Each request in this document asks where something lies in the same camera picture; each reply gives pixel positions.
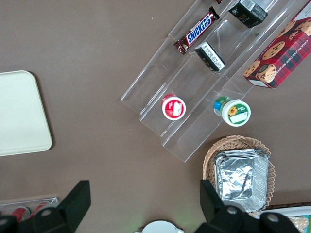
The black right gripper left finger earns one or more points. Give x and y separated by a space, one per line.
70 208

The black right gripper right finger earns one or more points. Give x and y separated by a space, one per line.
223 221

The light woven basket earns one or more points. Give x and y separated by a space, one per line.
233 143

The white plastic tray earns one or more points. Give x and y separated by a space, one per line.
19 114

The red cola can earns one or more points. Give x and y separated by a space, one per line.
20 213
41 206

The clear acrylic can box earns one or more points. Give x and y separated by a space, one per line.
29 200

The stacked aluminium foil trays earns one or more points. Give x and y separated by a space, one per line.
240 179

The white container with snack pack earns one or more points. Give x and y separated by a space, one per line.
300 219

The green lid yoghurt cup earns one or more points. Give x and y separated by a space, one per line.
234 112

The red lid yoghurt cup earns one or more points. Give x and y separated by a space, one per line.
173 108

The clear acrylic tiered stand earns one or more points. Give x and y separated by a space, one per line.
184 80

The small black carton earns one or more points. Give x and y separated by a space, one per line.
211 57

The red tartan cookie box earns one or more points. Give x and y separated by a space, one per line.
281 53

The Snickers chocolate bar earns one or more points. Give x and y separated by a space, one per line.
198 30

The large black carton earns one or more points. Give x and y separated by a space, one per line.
249 12

